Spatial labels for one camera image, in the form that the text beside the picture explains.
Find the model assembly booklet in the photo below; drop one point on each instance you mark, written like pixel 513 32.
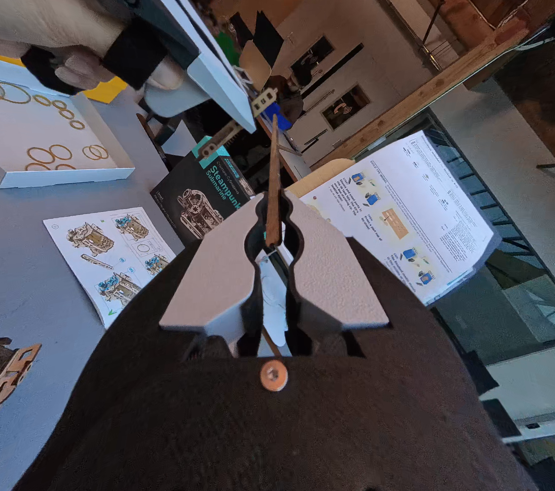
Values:
pixel 99 248

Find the light wooden board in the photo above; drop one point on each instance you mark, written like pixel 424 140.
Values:
pixel 321 174

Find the wooden beam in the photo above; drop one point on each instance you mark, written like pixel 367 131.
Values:
pixel 433 92

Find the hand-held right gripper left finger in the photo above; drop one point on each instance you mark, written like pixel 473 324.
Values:
pixel 208 278

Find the thin wooden stick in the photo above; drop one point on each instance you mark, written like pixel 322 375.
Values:
pixel 273 187

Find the white plastic frame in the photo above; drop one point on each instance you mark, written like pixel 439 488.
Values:
pixel 240 75

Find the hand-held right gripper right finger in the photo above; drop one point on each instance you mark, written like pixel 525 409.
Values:
pixel 338 283

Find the wooden part with holes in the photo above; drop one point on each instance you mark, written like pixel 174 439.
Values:
pixel 264 101

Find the phone booth window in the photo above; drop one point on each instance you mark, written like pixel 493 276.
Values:
pixel 347 107
pixel 312 59

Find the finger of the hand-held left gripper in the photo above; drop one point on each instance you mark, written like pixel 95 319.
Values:
pixel 208 29
pixel 216 83

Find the blue plastic bin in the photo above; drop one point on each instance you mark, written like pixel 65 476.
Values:
pixel 282 120

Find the group of tan rubber bands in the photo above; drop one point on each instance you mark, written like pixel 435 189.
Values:
pixel 27 155

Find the green panel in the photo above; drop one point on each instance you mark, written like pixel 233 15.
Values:
pixel 227 49

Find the printed instruction sheet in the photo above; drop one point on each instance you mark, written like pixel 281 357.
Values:
pixel 412 205

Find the white cardboard tray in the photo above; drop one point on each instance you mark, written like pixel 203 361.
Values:
pixel 86 131

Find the black model kit box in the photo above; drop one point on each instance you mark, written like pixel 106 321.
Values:
pixel 208 196

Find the light wooden chair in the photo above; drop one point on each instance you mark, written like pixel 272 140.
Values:
pixel 256 62

